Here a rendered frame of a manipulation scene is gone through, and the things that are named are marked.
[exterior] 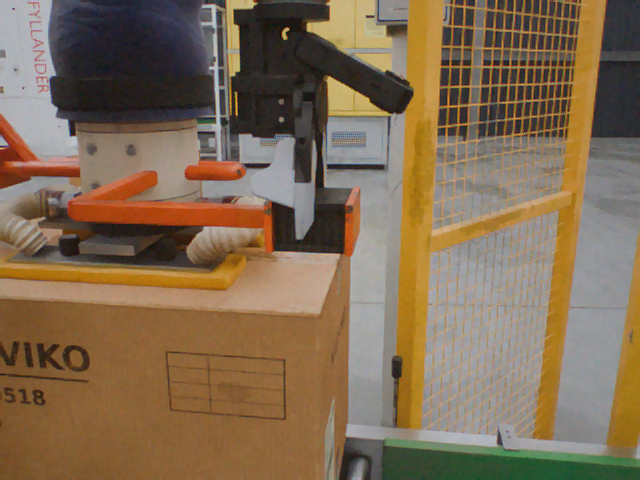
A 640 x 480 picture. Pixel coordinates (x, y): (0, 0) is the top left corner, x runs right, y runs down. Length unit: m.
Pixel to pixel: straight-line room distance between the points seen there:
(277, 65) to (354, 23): 7.57
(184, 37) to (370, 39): 7.33
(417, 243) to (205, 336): 0.64
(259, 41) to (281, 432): 0.47
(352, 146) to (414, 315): 6.98
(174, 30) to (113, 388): 0.46
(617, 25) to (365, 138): 5.65
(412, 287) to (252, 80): 0.83
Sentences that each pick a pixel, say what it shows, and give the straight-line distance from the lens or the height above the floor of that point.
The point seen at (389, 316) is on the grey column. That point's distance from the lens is 1.93.
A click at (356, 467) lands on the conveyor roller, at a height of 0.55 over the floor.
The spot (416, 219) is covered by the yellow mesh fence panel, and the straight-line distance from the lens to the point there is 1.26.
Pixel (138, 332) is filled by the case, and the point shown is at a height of 1.05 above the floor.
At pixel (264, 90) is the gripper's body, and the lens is 0.56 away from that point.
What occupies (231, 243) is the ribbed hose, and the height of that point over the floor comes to 1.14.
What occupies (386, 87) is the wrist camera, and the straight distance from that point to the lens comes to 0.56.
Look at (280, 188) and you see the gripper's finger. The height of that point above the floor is 1.25.
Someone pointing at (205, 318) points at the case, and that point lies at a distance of 0.74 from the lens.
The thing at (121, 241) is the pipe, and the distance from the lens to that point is 0.85.
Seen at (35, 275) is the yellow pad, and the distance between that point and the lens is 0.89.
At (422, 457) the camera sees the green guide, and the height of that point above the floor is 0.62.
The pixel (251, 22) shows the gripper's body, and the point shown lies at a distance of 0.58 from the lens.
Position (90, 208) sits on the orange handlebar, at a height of 1.22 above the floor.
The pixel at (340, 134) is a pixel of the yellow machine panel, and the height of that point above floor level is 0.47.
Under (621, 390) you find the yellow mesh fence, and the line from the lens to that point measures 1.48.
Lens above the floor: 1.36
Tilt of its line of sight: 16 degrees down
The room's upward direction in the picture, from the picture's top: straight up
